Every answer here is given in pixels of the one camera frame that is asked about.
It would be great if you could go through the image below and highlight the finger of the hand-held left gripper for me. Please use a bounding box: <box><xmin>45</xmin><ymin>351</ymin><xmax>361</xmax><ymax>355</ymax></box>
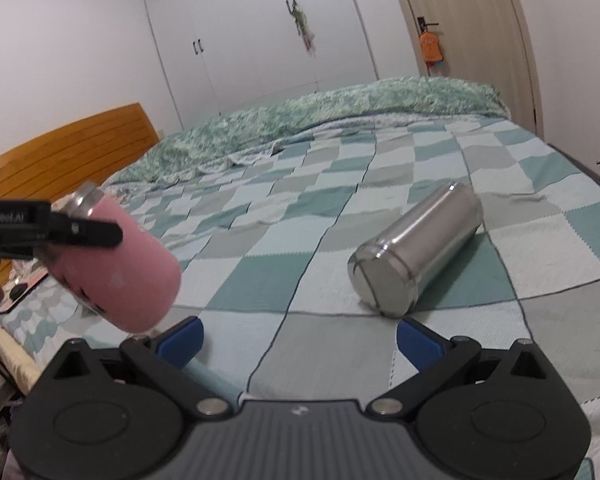
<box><xmin>49</xmin><ymin>211</ymin><xmax>124</xmax><ymax>249</ymax></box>

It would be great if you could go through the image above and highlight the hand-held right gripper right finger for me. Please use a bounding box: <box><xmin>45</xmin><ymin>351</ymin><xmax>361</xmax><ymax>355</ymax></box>
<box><xmin>369</xmin><ymin>318</ymin><xmax>553</xmax><ymax>417</ymax></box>

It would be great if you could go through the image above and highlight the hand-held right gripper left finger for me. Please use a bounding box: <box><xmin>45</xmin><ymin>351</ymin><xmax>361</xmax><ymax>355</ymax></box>
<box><xmin>41</xmin><ymin>316</ymin><xmax>232</xmax><ymax>416</ymax></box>

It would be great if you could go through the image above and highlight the pink bottle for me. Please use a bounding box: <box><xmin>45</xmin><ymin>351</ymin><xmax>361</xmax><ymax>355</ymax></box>
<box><xmin>50</xmin><ymin>182</ymin><xmax>183</xmax><ymax>334</ymax></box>

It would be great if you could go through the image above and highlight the stainless steel cup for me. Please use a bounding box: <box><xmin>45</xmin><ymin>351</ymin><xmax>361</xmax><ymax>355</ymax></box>
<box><xmin>347</xmin><ymin>181</ymin><xmax>484</xmax><ymax>319</ymax></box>

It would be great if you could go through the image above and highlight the wooden headboard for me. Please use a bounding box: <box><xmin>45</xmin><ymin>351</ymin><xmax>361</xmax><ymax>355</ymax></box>
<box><xmin>0</xmin><ymin>102</ymin><xmax>161</xmax><ymax>187</ymax></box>

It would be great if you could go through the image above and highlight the beige mattress edge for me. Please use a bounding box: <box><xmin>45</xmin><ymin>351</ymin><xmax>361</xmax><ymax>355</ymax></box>
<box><xmin>0</xmin><ymin>329</ymin><xmax>42</xmax><ymax>397</ymax></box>

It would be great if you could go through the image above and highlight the green fluffy blanket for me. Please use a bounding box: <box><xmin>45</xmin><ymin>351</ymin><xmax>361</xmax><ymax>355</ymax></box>
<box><xmin>105</xmin><ymin>76</ymin><xmax>512</xmax><ymax>184</ymax></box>

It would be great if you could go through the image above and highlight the white wardrobe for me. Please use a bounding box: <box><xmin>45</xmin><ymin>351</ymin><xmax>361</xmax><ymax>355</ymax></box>
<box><xmin>137</xmin><ymin>0</ymin><xmax>381</xmax><ymax>132</ymax></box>

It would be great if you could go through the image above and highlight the orange hanging pouch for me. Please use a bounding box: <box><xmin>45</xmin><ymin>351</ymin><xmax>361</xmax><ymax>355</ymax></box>
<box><xmin>418</xmin><ymin>31</ymin><xmax>446</xmax><ymax>67</ymax></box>

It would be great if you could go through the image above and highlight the hanging wardrobe ornament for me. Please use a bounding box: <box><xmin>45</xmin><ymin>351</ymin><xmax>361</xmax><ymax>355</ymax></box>
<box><xmin>284</xmin><ymin>0</ymin><xmax>317</xmax><ymax>59</ymax></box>

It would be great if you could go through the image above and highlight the beige door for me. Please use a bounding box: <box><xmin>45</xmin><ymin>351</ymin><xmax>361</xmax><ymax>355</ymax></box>
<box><xmin>384</xmin><ymin>0</ymin><xmax>539</xmax><ymax>133</ymax></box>

